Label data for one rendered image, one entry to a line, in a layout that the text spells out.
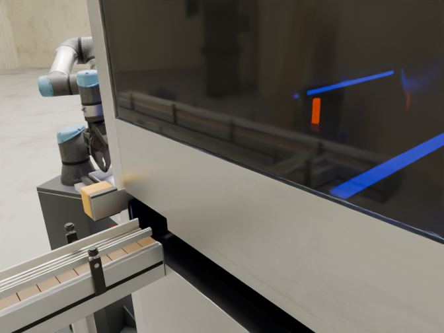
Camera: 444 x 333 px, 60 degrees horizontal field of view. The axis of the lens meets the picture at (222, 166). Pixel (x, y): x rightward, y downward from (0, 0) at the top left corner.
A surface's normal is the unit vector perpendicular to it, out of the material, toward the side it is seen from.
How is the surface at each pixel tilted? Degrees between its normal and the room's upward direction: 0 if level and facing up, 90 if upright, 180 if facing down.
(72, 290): 90
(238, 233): 90
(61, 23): 90
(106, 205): 90
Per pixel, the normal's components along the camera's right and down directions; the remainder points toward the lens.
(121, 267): 0.65, 0.26
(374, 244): -0.77, 0.26
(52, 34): -0.37, 0.36
